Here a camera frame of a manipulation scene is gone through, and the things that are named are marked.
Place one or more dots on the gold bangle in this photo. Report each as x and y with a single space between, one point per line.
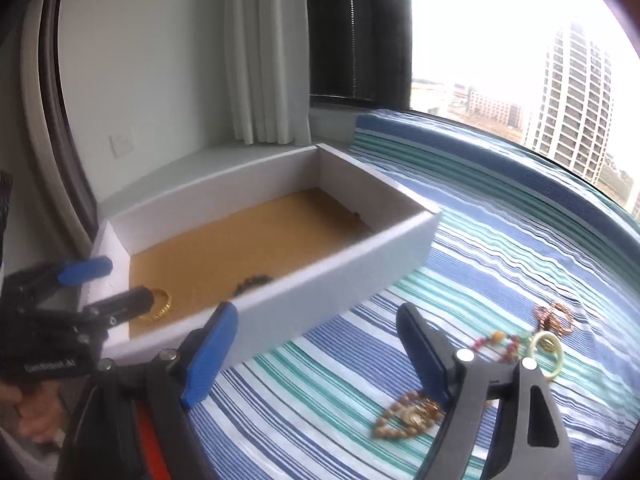
162 305

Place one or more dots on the tall tower building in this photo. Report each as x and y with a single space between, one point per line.
570 110

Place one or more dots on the white cardboard box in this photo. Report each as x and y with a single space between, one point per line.
320 265

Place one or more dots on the pale jade bangle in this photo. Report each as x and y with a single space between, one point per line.
536 340

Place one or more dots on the curved dark door frame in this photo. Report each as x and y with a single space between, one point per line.
50 110

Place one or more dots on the dark window panel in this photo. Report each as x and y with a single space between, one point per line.
350 35

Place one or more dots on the white curtain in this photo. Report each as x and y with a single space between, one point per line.
265 60

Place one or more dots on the striped blue green blanket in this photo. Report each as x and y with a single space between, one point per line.
350 360

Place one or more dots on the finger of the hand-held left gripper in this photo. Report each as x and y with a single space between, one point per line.
85 270
125 305

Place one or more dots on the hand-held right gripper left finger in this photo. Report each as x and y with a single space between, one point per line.
210 355

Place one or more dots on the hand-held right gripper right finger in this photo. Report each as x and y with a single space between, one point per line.
425 355

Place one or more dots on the low brown buildings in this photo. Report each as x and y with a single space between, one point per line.
492 107

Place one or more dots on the person's left hand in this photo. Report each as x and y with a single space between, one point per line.
35 412

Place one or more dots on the white wall socket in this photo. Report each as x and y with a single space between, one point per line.
122 142

